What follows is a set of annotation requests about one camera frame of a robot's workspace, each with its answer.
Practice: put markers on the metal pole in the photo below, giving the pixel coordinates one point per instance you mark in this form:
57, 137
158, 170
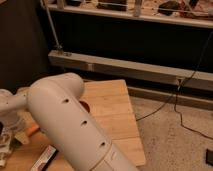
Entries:
58, 46

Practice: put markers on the black floor object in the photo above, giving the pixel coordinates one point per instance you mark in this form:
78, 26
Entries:
209, 157

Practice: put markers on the red white flat box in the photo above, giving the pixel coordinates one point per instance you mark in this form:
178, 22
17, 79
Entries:
44, 159

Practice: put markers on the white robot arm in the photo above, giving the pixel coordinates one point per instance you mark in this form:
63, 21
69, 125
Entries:
53, 102

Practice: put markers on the white shelf rail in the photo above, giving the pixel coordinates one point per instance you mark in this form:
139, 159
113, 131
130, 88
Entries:
141, 17

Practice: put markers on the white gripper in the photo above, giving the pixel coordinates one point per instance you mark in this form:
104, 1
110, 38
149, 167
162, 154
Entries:
11, 121

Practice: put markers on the red bowl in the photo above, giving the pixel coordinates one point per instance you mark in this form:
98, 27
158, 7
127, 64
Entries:
85, 105

